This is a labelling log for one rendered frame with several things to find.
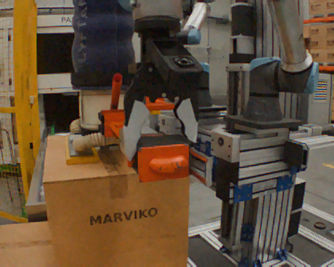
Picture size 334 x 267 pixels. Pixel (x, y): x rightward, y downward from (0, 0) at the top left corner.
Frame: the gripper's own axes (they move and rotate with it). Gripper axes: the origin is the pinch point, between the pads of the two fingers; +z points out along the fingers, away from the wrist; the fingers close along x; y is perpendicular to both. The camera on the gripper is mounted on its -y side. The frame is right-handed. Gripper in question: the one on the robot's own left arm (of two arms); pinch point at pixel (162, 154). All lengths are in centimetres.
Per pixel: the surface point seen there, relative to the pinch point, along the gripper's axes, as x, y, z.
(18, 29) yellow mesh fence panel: 45, 172, -48
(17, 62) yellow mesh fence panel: 46, 172, -25
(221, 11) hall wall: -598, 1037, -276
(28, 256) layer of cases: 34, 61, 53
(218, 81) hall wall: -583, 1036, 11
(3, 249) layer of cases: 45, 67, 53
